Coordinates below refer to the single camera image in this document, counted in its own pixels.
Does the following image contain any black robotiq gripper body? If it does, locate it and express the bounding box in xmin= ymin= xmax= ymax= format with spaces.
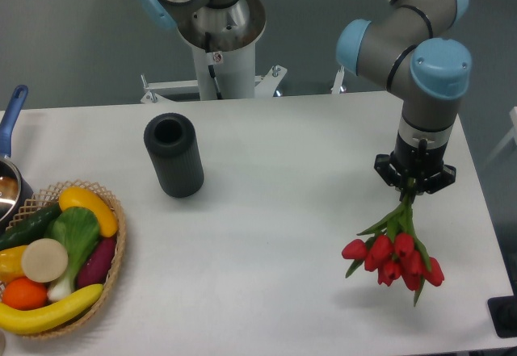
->
xmin=390 ymin=134 xmax=448 ymax=179

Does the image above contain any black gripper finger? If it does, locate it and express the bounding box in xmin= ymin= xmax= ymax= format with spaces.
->
xmin=374 ymin=153 xmax=406 ymax=191
xmin=416 ymin=165 xmax=456 ymax=195

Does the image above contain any red tulip bouquet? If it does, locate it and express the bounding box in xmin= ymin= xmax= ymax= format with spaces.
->
xmin=341 ymin=178 xmax=445 ymax=304

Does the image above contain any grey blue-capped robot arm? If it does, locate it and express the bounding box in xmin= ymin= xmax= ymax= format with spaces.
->
xmin=138 ymin=0 xmax=472 ymax=195

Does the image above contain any dark grey ribbed vase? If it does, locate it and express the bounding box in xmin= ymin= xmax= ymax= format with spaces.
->
xmin=144 ymin=113 xmax=204 ymax=198

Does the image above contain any black device at table edge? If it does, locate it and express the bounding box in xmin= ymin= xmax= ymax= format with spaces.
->
xmin=487 ymin=295 xmax=516 ymax=338

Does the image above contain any purple sweet potato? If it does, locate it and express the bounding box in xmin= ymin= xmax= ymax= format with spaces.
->
xmin=76 ymin=238 xmax=116 ymax=289

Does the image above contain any green bok choy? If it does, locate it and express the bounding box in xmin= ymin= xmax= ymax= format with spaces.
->
xmin=44 ymin=207 xmax=100 ymax=303

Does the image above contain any woven wicker basket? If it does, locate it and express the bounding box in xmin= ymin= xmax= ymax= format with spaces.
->
xmin=1 ymin=180 xmax=126 ymax=338

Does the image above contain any beige round wooden disc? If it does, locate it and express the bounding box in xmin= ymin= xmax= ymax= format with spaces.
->
xmin=21 ymin=238 xmax=68 ymax=283

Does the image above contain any green cucumber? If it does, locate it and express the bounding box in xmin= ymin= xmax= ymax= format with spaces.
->
xmin=1 ymin=203 xmax=61 ymax=250

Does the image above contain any yellow bell pepper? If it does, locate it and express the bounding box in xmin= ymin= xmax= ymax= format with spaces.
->
xmin=0 ymin=245 xmax=27 ymax=285

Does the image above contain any orange fruit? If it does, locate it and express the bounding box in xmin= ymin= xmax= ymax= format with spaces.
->
xmin=2 ymin=278 xmax=47 ymax=311

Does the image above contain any yellow banana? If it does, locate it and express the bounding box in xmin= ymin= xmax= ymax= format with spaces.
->
xmin=1 ymin=284 xmax=104 ymax=335

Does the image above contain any white frame at right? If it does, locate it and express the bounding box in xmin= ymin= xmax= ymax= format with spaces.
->
xmin=482 ymin=107 xmax=516 ymax=170

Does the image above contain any white table leg bracket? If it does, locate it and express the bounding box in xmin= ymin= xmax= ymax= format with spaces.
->
xmin=330 ymin=65 xmax=347 ymax=94

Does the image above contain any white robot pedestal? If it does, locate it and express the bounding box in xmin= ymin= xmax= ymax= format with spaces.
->
xmin=140 ymin=0 xmax=288 ymax=104

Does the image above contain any blue-handled saucepan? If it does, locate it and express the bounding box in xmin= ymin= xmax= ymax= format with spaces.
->
xmin=1 ymin=85 xmax=33 ymax=233

